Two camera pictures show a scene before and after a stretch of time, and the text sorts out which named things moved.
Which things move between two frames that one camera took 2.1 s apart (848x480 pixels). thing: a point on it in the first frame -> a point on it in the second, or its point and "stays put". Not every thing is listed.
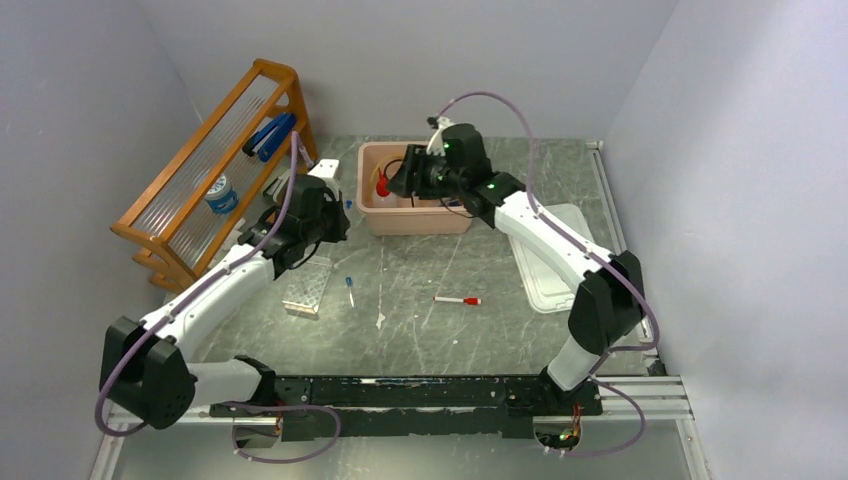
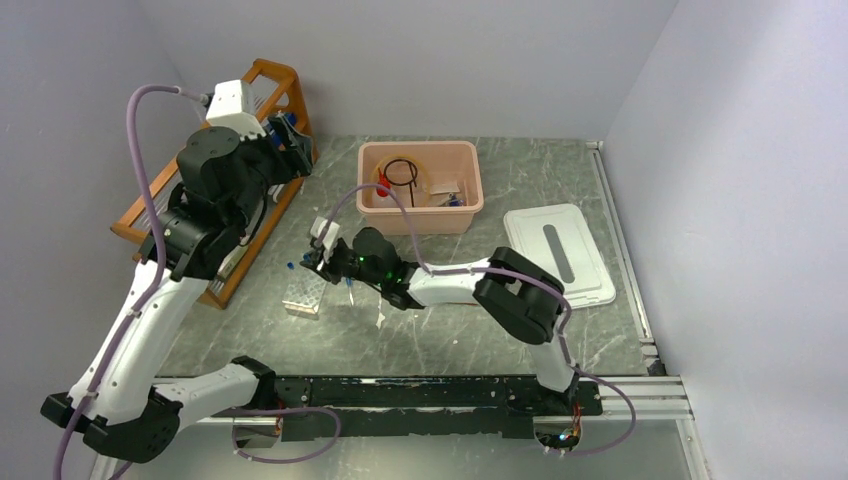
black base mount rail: (484, 406) stays put
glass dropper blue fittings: (349, 283) stays put
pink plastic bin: (410, 216) stays put
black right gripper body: (433, 175) -> (342, 263)
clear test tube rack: (307, 284) stays put
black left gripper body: (329, 226) -> (290, 162)
